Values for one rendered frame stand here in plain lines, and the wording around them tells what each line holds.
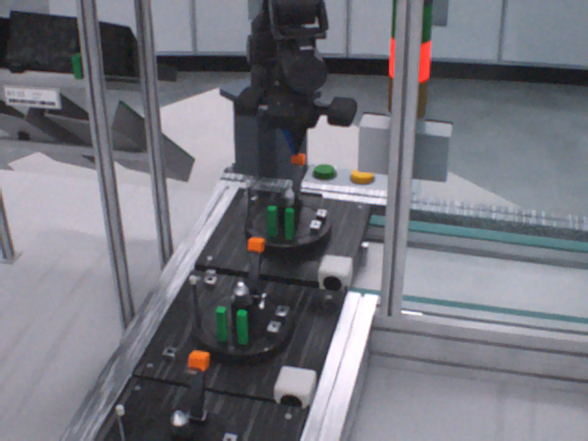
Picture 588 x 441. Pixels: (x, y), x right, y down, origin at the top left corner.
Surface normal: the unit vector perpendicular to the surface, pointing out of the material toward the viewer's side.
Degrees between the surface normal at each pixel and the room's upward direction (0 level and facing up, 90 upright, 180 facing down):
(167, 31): 90
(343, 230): 0
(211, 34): 90
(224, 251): 0
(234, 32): 90
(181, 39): 90
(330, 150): 0
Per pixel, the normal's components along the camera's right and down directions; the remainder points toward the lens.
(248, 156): -0.76, 0.36
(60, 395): 0.00, -0.84
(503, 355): -0.24, 0.52
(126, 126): 0.92, 0.21
